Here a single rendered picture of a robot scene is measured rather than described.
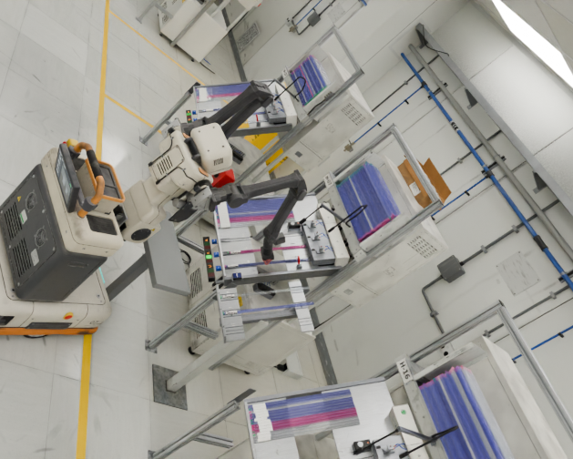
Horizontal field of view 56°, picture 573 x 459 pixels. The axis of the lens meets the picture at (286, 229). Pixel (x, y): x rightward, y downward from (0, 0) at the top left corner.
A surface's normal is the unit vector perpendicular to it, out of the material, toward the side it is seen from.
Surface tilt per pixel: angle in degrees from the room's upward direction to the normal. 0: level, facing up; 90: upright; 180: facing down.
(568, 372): 90
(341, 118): 90
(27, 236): 90
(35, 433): 0
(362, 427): 44
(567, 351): 90
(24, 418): 0
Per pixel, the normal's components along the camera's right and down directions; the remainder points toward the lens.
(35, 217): -0.55, -0.16
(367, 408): 0.06, -0.71
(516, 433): -0.66, -0.42
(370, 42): 0.20, 0.70
